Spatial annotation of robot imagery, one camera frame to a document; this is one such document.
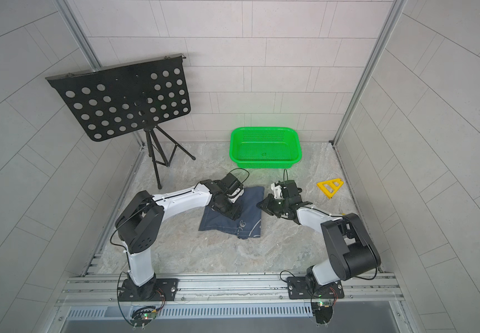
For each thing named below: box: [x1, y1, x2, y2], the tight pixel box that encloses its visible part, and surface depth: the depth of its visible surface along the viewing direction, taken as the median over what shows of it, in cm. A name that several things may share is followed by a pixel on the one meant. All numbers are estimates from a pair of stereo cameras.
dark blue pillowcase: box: [199, 186, 265, 240], surface depth 87 cm
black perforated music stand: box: [45, 54, 196, 190], surface depth 75 cm
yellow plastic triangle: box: [316, 178, 345, 200], surface depth 101 cm
